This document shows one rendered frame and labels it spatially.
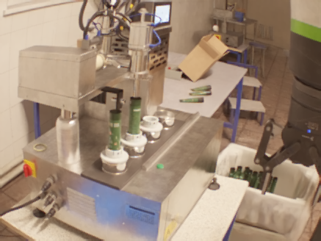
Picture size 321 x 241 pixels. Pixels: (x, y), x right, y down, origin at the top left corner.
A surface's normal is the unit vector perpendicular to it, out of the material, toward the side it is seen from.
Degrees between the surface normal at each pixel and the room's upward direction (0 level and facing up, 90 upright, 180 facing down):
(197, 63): 90
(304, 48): 90
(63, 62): 90
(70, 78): 90
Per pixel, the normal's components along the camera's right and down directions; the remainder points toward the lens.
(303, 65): -0.87, 0.14
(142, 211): -0.39, 0.33
